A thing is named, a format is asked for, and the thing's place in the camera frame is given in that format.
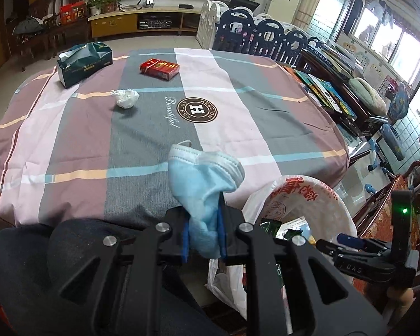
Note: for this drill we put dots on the black bag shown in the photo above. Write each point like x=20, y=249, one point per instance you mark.
x=28, y=25

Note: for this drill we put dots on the white plastic bag red print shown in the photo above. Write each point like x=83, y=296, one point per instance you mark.
x=318, y=199

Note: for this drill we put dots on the green potted plant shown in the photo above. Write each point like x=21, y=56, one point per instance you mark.
x=106, y=3

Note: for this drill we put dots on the person's right hand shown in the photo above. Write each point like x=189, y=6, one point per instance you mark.
x=400, y=301

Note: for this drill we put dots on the beige curtain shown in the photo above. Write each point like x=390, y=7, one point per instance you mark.
x=313, y=3

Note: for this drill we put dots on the window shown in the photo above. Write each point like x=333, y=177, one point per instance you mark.
x=388, y=24

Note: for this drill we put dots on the wooden television cabinet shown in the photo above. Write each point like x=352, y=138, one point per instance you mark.
x=112, y=26

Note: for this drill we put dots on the small black box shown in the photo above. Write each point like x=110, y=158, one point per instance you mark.
x=186, y=6

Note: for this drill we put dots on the white baby fence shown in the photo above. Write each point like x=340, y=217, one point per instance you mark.
x=210, y=24

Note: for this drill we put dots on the blue baby fence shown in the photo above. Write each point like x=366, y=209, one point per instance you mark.
x=266, y=38

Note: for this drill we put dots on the red cigarette box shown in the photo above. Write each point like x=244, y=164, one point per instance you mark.
x=159, y=69

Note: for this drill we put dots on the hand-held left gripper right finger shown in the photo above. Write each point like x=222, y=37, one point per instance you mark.
x=221, y=239

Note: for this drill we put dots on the small tabletop device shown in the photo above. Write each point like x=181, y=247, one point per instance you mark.
x=149, y=2

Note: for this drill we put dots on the black monitor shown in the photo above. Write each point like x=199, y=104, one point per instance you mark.
x=244, y=3

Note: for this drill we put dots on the dark wooden side cabinet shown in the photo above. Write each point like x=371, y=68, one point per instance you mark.
x=367, y=126

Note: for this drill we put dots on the green tissue box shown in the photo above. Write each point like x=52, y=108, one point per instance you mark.
x=84, y=66

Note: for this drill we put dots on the crumpled white tissue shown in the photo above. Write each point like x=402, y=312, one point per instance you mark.
x=126, y=98

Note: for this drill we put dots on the dark wooden armchair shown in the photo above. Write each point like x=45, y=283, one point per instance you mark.
x=31, y=42
x=73, y=31

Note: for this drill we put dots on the blue toy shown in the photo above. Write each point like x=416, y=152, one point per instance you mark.
x=378, y=164

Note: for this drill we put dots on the dark green wrapper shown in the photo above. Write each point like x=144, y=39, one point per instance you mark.
x=270, y=228

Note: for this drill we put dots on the blue face mask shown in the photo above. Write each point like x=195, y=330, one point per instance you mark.
x=199, y=196

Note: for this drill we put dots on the pile of picture books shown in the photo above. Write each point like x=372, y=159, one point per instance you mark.
x=322, y=91

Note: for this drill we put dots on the grey green cushion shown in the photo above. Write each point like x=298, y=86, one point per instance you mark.
x=367, y=96

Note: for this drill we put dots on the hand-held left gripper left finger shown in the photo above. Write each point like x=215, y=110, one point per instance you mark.
x=185, y=239

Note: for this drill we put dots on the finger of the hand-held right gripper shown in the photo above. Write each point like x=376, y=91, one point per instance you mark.
x=330, y=248
x=351, y=239

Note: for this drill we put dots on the blue printed bag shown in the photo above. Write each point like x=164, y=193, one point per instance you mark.
x=399, y=101

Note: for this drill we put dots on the red gift box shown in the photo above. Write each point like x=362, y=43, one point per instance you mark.
x=73, y=13

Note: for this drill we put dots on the plaid pink grey tablecloth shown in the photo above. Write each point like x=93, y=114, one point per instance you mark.
x=126, y=168

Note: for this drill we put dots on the black audio receiver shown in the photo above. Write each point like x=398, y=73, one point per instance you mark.
x=154, y=24

